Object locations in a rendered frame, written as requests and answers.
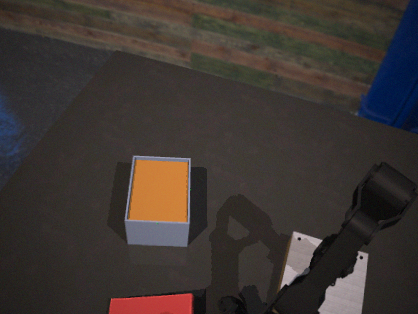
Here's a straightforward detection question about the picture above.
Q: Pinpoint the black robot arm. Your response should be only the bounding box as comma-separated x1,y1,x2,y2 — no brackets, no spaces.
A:
218,162,418,314

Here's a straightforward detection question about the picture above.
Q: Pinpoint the red box lid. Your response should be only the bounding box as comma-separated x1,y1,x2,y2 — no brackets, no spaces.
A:
109,293,194,314

